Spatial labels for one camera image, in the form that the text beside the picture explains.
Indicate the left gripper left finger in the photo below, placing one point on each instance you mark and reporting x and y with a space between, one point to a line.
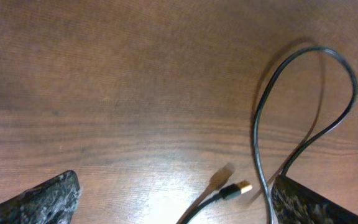
53 201

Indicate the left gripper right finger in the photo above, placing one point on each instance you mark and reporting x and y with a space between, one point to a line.
295 203

